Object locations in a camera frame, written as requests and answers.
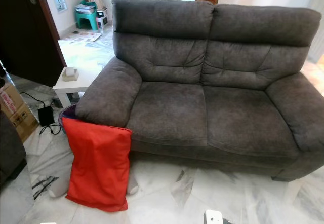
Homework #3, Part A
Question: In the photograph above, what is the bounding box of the stack of papers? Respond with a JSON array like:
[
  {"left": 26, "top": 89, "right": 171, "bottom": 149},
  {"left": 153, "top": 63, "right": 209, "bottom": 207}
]
[{"left": 77, "top": 1, "right": 97, "bottom": 14}]

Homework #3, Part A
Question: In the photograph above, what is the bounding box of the grey two-seat fabric sofa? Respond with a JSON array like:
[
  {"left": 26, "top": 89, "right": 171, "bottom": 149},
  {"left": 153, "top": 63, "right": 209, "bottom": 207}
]
[{"left": 75, "top": 0, "right": 324, "bottom": 182}]

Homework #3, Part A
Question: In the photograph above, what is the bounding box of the dark grey long sofa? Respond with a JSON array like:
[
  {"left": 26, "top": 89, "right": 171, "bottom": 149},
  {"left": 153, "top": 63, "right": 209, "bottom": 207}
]
[{"left": 0, "top": 110, "right": 27, "bottom": 186}]

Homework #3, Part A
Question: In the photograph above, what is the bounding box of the dark brown wooden door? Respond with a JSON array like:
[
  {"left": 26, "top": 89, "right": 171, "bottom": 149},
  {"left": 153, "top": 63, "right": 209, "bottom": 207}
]
[{"left": 0, "top": 0, "right": 66, "bottom": 87}]

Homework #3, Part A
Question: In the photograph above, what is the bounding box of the printed paper floor mat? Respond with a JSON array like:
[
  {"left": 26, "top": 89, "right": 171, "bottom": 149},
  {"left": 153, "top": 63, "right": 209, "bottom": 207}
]
[{"left": 63, "top": 30, "right": 103, "bottom": 43}]

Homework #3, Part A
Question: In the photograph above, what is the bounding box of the white side table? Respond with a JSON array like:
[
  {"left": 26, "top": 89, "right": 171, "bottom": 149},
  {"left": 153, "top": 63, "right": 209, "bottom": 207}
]
[{"left": 53, "top": 66, "right": 98, "bottom": 108}]

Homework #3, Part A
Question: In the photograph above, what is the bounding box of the black adapter cable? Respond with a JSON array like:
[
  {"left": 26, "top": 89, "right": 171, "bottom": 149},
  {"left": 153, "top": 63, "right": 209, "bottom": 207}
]
[{"left": 23, "top": 91, "right": 62, "bottom": 135}]

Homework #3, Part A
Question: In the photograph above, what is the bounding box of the purple basket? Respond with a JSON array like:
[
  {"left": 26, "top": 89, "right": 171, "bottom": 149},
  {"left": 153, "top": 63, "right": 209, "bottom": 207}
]
[{"left": 58, "top": 104, "right": 82, "bottom": 128}]

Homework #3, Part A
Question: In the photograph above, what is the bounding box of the small brown carton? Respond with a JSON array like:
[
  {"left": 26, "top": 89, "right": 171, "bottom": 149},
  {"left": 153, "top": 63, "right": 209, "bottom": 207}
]
[{"left": 85, "top": 0, "right": 104, "bottom": 9}]

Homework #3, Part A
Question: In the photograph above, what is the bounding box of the green plastic stool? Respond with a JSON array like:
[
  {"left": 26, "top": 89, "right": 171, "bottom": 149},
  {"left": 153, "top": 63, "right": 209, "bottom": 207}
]
[{"left": 75, "top": 2, "right": 99, "bottom": 31}]

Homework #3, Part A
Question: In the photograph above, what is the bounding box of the printed cardboard box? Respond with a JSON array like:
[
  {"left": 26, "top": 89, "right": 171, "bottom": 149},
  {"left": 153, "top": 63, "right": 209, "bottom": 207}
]
[{"left": 0, "top": 82, "right": 40, "bottom": 142}]

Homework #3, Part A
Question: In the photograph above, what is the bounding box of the black power adapter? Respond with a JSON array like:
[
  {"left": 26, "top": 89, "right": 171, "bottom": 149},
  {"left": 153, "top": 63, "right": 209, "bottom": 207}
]
[{"left": 37, "top": 106, "right": 55, "bottom": 126}]

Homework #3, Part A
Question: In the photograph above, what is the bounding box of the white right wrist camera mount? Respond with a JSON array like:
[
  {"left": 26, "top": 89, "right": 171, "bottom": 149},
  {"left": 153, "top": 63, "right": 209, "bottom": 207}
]
[{"left": 204, "top": 209, "right": 226, "bottom": 224}]

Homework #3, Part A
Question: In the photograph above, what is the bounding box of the white and black box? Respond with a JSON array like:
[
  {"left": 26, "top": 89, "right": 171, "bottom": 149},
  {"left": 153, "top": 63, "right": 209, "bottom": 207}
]
[{"left": 95, "top": 7, "right": 109, "bottom": 29}]

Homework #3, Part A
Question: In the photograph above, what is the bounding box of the red pillow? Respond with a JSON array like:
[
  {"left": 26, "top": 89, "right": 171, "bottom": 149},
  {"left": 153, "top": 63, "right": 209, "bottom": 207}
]
[{"left": 61, "top": 117, "right": 132, "bottom": 213}]

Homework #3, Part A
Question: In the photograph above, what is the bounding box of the beige tissue box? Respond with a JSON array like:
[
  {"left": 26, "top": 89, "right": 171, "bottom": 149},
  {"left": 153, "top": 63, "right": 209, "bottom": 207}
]
[{"left": 62, "top": 67, "right": 79, "bottom": 82}]

